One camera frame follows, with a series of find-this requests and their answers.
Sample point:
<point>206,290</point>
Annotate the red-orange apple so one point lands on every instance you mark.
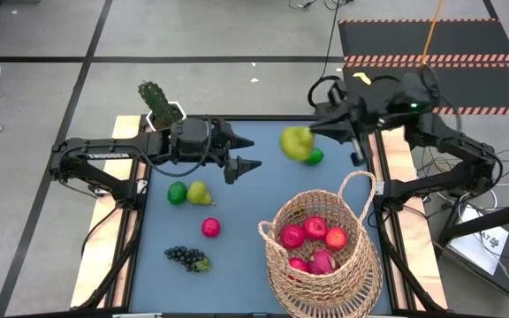
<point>336,239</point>

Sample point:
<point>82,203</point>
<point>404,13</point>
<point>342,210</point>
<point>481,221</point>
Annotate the dark grape bunch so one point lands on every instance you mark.
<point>186,257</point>

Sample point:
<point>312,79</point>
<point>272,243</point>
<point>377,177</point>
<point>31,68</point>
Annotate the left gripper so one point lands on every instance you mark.
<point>192,141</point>

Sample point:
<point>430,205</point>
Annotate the red apple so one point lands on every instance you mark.
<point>315,228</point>

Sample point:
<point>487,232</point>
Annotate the green lime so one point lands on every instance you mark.
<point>316,157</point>
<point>177,193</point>

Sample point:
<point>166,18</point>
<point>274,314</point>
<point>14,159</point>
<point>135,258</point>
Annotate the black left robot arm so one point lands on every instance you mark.
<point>104,146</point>

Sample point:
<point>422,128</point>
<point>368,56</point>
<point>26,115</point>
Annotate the silver metal corner bracket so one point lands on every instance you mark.
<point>378,187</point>
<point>142,186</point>

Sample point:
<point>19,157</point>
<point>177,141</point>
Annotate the pink round pomegranate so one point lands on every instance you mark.
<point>298,264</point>
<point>292,236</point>
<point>210,227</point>

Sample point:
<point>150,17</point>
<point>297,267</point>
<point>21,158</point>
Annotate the white plant pot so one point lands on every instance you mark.
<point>182,109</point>

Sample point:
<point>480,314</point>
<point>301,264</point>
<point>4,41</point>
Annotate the yellow-green pear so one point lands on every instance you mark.
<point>198,194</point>
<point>296,143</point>

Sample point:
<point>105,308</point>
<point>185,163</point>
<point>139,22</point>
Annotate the yellow tag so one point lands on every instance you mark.
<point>362,78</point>

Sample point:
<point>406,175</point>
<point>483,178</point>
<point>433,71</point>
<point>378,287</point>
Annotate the wooden table side board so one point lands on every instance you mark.
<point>420,247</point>
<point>100,238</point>

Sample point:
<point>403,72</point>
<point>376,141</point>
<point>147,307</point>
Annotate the white paper sheet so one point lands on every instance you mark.
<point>480,256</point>

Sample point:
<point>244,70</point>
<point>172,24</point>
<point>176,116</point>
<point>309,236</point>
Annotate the green cactus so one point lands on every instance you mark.
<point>155,101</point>

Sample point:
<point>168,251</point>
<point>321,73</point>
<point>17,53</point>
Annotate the black mat with orange stripes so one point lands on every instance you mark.
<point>480,44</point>

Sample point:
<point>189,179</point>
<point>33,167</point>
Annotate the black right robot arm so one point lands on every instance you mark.
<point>435,187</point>

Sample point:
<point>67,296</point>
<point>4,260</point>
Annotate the woven wicker basket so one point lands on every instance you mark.
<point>325,291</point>

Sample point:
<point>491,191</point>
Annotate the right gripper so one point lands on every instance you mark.
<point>369,110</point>

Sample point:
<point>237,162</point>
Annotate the pink dragon fruit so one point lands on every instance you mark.
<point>323,262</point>

